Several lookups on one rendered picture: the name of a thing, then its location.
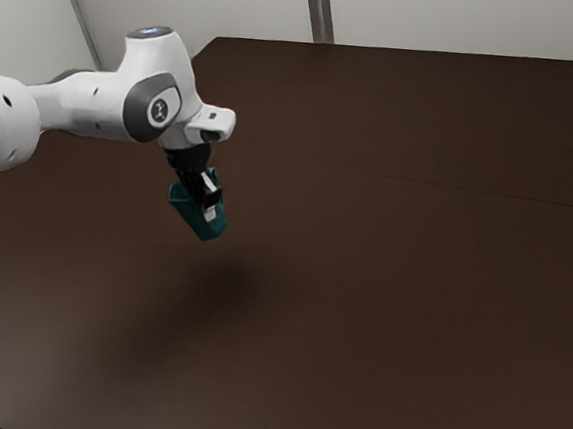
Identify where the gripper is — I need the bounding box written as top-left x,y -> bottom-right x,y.
156,137 -> 225,224

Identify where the teal faceted mug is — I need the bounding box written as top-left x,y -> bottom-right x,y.
164,162 -> 234,243

